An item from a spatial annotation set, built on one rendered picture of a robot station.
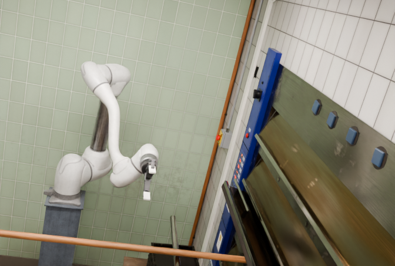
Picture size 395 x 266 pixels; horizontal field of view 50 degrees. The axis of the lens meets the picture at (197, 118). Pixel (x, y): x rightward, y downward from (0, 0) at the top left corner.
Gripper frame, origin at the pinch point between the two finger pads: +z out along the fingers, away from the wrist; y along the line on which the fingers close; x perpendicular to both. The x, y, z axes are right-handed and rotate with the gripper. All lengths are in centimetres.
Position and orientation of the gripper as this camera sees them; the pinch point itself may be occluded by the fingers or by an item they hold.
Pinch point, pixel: (149, 185)
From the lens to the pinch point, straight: 197.1
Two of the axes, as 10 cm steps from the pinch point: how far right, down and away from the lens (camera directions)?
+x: -9.7, -1.7, -1.8
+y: -2.2, 9.3, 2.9
